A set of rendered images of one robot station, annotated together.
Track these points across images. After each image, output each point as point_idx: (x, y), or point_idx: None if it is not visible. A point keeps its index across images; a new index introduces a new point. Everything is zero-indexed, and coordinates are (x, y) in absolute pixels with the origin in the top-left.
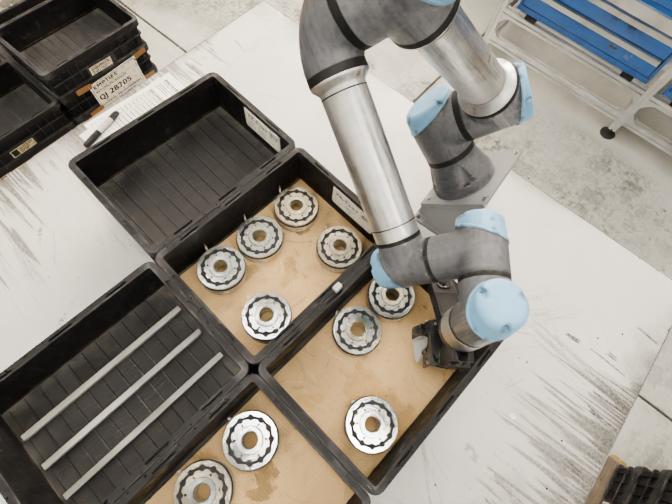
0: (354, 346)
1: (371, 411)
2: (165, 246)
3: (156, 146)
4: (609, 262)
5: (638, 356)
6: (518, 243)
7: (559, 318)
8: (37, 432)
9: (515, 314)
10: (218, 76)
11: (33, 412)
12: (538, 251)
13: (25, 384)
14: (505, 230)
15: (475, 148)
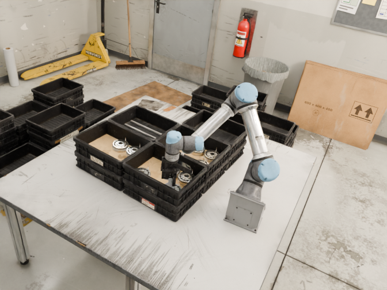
0: None
1: (145, 171)
2: (185, 125)
3: (221, 129)
4: (241, 289)
5: None
6: (235, 245)
7: (200, 261)
8: (132, 122)
9: (171, 134)
10: None
11: (137, 121)
12: (234, 254)
13: (143, 117)
14: (198, 141)
15: (254, 186)
